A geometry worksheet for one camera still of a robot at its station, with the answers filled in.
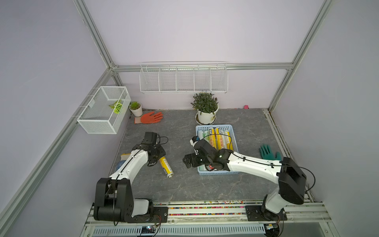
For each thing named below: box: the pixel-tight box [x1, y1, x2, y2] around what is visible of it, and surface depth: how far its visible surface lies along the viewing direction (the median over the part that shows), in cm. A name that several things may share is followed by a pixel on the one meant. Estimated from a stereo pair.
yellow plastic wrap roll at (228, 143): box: [224, 131, 234, 151], surface depth 101 cm
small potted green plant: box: [129, 101, 143, 118], surface depth 114 cm
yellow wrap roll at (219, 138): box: [215, 127, 224, 150], surface depth 96 cm
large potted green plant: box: [190, 92, 220, 125], surface depth 104 cm
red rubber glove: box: [134, 111, 164, 124], surface depth 117 cm
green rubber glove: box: [259, 144, 282, 161], surface depth 96 cm
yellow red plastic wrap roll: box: [208, 127, 216, 149], surface depth 98 cm
